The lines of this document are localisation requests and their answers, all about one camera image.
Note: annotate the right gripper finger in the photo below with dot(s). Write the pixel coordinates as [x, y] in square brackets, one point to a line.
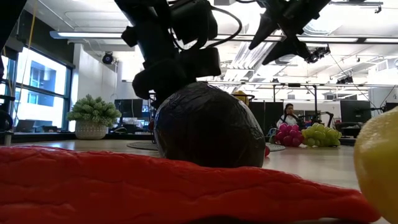
[292, 46]
[265, 31]

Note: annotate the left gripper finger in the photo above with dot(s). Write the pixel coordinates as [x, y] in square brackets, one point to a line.
[158, 81]
[202, 62]

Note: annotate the purple cabbage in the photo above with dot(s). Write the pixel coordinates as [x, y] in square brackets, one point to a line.
[208, 127]

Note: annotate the background black robot arm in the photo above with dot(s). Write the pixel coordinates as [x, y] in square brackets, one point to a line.
[325, 115]

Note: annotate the black ceiling spotlight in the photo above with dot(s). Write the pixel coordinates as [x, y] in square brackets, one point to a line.
[320, 53]
[107, 58]
[345, 80]

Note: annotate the black computer monitor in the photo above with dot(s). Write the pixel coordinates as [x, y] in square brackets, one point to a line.
[355, 110]
[129, 108]

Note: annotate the long ceiling light bar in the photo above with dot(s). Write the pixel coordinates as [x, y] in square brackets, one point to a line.
[93, 35]

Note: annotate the grey round placemat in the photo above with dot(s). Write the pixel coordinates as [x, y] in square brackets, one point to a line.
[140, 145]

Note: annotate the person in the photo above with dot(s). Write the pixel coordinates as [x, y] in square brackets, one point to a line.
[289, 116]

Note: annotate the green potted plant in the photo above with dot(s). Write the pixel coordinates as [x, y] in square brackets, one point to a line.
[93, 110]

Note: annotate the black cabinet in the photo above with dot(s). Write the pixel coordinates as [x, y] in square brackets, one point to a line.
[270, 115]

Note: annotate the pink grape bunch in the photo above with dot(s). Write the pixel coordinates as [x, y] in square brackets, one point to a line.
[287, 135]

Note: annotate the green grape bunch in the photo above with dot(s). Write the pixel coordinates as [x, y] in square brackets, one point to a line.
[321, 135]

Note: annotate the bright red chili pepper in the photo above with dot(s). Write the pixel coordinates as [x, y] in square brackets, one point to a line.
[124, 193]

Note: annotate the large glass window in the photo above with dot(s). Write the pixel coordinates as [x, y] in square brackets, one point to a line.
[40, 81]

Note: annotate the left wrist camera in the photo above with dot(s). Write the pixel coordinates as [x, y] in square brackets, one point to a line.
[192, 21]

